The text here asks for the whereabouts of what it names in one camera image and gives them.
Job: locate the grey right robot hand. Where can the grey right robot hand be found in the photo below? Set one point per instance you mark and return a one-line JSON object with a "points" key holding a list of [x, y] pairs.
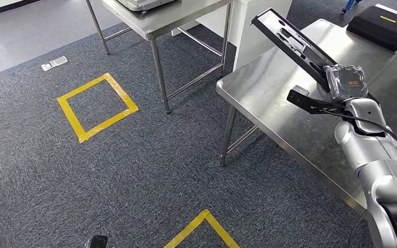
{"points": [[347, 84]]}

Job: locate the long black plastic frame part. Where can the long black plastic frame part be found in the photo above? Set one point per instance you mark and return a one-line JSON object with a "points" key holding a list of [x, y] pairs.
{"points": [[268, 20]]}

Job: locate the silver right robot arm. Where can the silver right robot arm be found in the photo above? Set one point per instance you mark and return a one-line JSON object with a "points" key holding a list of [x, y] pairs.
{"points": [[373, 154]]}

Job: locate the stainless steel workbench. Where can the stainless steel workbench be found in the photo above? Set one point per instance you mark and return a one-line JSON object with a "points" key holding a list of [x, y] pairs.
{"points": [[270, 89]]}

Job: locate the grey stamped sheet metal part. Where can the grey stamped sheet metal part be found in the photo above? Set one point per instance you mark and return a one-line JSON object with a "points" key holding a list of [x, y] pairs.
{"points": [[143, 4]]}

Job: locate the white cabinet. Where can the white cabinet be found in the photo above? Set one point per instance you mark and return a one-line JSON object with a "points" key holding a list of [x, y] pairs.
{"points": [[253, 48]]}

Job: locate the steel table with legs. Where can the steel table with legs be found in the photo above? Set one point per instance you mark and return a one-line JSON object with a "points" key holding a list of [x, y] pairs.
{"points": [[157, 24]]}

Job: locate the yellow floor tape square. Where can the yellow floor tape square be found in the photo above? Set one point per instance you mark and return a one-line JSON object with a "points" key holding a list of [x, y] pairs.
{"points": [[184, 232], [109, 124]]}

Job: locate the metal floor outlet plate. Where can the metal floor outlet plate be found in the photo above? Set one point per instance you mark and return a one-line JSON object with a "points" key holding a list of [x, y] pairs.
{"points": [[54, 63]]}

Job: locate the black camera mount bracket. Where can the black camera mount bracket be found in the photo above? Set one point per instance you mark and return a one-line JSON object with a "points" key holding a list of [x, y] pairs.
{"points": [[308, 104]]}

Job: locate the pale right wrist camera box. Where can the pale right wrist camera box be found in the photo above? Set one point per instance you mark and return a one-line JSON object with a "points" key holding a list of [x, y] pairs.
{"points": [[301, 91]]}

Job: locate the dark left wrist camera mount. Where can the dark left wrist camera mount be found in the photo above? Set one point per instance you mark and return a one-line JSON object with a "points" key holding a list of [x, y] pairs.
{"points": [[97, 242]]}

